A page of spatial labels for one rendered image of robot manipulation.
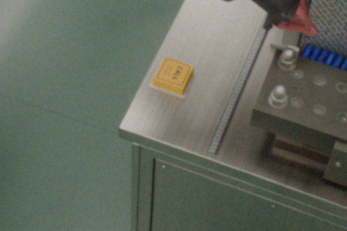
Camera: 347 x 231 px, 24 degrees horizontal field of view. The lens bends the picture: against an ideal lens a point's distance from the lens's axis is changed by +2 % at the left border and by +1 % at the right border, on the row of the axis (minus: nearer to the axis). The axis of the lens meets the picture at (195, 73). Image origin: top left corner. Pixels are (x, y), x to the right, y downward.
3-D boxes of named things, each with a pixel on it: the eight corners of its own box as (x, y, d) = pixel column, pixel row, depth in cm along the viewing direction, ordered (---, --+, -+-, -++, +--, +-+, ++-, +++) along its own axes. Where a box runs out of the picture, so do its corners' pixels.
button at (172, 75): (164, 62, 176) (164, 55, 174) (194, 72, 175) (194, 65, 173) (152, 85, 172) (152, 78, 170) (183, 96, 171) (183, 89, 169)
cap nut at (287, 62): (280, 54, 163) (284, 39, 159) (297, 59, 162) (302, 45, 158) (275, 67, 160) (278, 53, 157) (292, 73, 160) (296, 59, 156)
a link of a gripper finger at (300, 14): (302, 48, 163) (266, 21, 160) (311, 23, 167) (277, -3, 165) (325, 34, 158) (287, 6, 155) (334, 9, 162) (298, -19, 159)
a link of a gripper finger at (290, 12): (299, 56, 162) (264, 28, 159) (309, 30, 166) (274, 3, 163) (321, 41, 156) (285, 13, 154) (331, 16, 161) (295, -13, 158)
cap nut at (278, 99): (271, 90, 157) (274, 77, 153) (289, 96, 156) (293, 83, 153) (266, 104, 155) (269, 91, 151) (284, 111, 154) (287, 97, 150)
